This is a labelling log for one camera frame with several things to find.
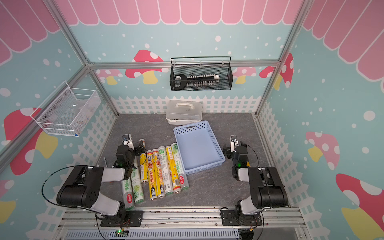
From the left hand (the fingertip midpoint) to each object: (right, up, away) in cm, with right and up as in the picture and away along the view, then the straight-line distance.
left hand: (135, 143), depth 94 cm
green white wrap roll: (+31, -20, -11) cm, 39 cm away
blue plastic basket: (+40, -4, +7) cm, 41 cm away
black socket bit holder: (+29, +38, -4) cm, 48 cm away
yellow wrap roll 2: (+19, -24, -14) cm, 34 cm away
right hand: (+62, 0, 0) cm, 62 cm away
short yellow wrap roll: (+6, -12, -2) cm, 14 cm away
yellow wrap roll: (+13, -17, -8) cm, 23 cm away
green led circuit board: (+1, -42, -21) cm, 47 cm away
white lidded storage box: (+28, +21, +12) cm, 37 cm away
